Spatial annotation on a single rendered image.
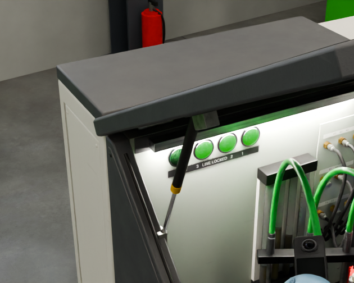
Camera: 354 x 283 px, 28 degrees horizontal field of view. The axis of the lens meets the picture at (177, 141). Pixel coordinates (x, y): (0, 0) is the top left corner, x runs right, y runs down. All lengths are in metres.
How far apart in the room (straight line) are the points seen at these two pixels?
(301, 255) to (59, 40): 4.49
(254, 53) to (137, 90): 0.33
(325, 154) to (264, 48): 0.30
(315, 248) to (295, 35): 0.86
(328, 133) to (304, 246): 0.69
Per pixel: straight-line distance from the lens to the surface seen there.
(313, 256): 1.05
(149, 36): 5.12
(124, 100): 1.46
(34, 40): 5.33
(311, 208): 1.29
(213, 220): 1.64
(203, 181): 1.57
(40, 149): 4.36
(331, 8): 5.45
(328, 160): 1.76
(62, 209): 3.79
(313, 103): 1.61
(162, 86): 1.52
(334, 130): 1.73
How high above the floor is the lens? 2.14
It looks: 29 degrees down
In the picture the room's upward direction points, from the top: straight up
